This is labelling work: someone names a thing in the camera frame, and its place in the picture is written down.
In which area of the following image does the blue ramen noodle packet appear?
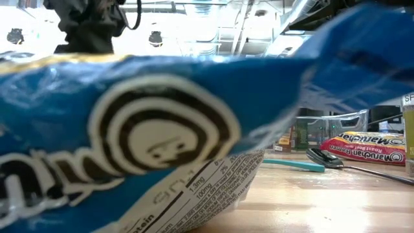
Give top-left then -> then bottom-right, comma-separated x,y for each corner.
0,3 -> 414,233

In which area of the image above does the dark round background fixture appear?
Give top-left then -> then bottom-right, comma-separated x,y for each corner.
148,30 -> 164,48
6,28 -> 25,45

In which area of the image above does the black background monitor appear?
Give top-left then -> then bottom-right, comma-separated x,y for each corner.
370,105 -> 403,124

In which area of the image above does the teal plastic spoon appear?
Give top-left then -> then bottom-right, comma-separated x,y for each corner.
262,157 -> 325,173

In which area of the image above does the red ramen noodle packet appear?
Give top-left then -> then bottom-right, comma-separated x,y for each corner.
319,131 -> 407,166

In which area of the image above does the glossy black spoon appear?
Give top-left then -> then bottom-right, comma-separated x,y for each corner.
305,148 -> 414,186

